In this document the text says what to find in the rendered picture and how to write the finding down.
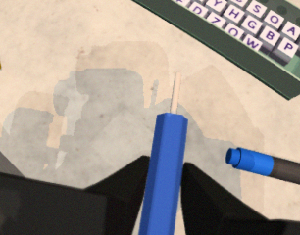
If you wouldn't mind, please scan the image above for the keyboard with white letter keys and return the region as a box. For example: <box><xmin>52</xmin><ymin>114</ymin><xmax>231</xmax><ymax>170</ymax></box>
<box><xmin>131</xmin><ymin>0</ymin><xmax>300</xmax><ymax>101</ymax></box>

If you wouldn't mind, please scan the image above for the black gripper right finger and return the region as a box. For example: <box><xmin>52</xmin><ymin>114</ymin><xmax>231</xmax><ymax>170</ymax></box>
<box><xmin>180</xmin><ymin>163</ymin><xmax>300</xmax><ymax>235</ymax></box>

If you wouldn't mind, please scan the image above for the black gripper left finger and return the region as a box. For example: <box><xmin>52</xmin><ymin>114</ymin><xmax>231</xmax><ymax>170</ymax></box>
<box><xmin>0</xmin><ymin>155</ymin><xmax>150</xmax><ymax>235</ymax></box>

